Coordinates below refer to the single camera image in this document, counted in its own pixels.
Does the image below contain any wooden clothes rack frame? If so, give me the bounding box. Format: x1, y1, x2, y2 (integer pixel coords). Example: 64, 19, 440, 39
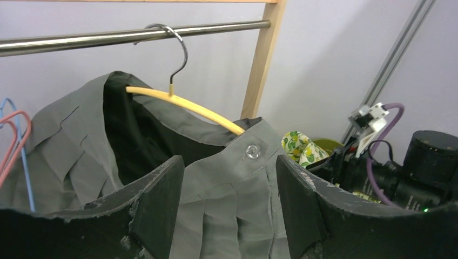
0, 0, 288, 120

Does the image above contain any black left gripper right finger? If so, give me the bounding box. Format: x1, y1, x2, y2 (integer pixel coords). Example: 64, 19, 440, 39
276, 155, 457, 258

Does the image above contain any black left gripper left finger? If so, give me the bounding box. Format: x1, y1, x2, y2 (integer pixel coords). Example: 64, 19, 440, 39
1, 155, 185, 258

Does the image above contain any grey pleated skirt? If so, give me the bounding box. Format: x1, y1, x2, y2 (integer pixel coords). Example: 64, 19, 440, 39
1, 71, 290, 258

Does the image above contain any yellow hanger with metal hook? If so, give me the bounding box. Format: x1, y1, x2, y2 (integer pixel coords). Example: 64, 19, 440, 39
126, 23, 245, 135

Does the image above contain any green plastic laundry basket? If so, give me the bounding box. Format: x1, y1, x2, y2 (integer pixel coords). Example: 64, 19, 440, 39
312, 138, 344, 157

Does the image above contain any aluminium corner profile right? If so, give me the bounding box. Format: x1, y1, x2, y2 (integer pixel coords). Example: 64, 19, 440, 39
340, 0, 438, 144

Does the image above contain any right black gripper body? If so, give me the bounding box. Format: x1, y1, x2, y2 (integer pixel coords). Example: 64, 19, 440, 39
307, 145, 371, 197

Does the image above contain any chrome clothes rail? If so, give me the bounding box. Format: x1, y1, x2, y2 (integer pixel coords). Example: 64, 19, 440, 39
1, 20, 271, 57

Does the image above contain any yellow lemon print garment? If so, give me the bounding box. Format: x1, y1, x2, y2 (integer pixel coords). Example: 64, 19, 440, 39
281, 131, 329, 167

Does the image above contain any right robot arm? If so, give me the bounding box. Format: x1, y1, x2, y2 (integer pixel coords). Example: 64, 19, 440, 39
276, 131, 457, 258

